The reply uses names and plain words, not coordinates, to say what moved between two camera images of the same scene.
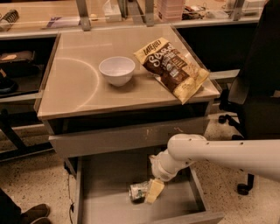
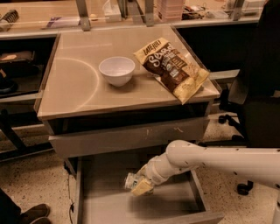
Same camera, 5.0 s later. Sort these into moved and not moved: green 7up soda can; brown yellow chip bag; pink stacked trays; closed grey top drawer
Moved: green 7up soda can
Not moved: brown yellow chip bag; pink stacked trays; closed grey top drawer
